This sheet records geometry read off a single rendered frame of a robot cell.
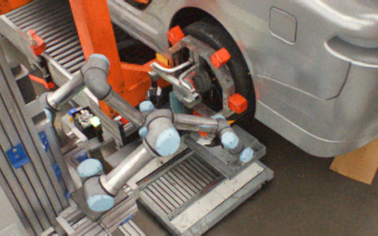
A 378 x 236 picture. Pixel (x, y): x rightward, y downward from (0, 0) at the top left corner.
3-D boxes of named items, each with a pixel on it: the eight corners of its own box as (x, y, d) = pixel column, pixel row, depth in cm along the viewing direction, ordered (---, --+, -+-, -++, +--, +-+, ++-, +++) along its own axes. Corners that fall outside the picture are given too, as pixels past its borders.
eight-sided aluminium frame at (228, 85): (235, 130, 302) (234, 60, 264) (228, 135, 299) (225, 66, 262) (181, 90, 334) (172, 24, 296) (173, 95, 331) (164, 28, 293)
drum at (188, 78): (213, 91, 300) (211, 73, 290) (187, 107, 291) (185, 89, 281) (198, 81, 308) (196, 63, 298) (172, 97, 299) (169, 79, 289)
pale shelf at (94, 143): (113, 139, 327) (113, 136, 325) (93, 152, 320) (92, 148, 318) (81, 109, 352) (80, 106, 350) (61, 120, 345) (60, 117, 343)
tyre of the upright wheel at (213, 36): (269, 122, 314) (275, 38, 268) (243, 140, 304) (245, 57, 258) (202, 75, 352) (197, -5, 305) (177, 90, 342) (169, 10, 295)
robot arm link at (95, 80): (92, 78, 232) (158, 133, 259) (95, 64, 240) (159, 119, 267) (75, 89, 237) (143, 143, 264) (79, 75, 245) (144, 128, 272)
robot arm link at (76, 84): (29, 116, 264) (94, 64, 240) (35, 98, 275) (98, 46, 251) (46, 127, 271) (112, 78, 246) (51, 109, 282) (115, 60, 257)
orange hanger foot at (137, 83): (187, 75, 355) (184, 36, 331) (131, 109, 333) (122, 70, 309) (173, 65, 365) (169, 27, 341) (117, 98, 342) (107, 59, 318)
